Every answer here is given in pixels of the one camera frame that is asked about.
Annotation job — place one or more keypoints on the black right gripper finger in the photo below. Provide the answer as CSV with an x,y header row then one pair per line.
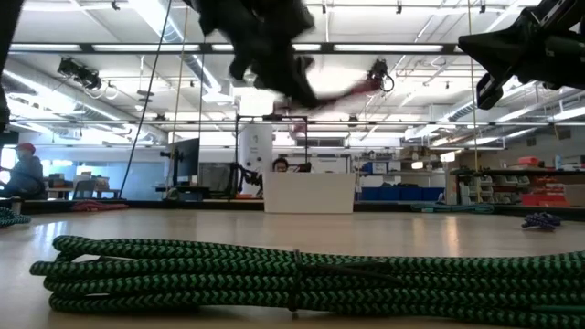
x,y
503,48

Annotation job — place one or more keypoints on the black overhead frame bar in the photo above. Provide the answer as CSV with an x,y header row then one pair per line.
x,y
137,47

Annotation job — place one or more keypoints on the black computer monitor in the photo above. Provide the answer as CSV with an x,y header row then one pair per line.
x,y
185,160

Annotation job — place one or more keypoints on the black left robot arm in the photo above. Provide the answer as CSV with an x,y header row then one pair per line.
x,y
7,36

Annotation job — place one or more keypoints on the black ceiling-mounted device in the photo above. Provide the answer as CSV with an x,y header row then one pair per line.
x,y
80,73
379,73

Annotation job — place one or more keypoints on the blue storage bin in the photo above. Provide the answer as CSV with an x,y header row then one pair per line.
x,y
402,194

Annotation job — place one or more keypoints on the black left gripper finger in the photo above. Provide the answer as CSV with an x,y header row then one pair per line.
x,y
244,64
288,77

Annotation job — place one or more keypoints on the rack with red bins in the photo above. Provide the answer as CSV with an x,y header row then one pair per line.
x,y
544,199

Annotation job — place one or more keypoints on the white round pillar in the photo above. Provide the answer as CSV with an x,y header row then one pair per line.
x,y
256,151

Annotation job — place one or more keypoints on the person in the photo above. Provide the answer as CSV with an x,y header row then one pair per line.
x,y
25,176
280,165

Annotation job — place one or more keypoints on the black robot station frame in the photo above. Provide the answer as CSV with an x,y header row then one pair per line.
x,y
237,151

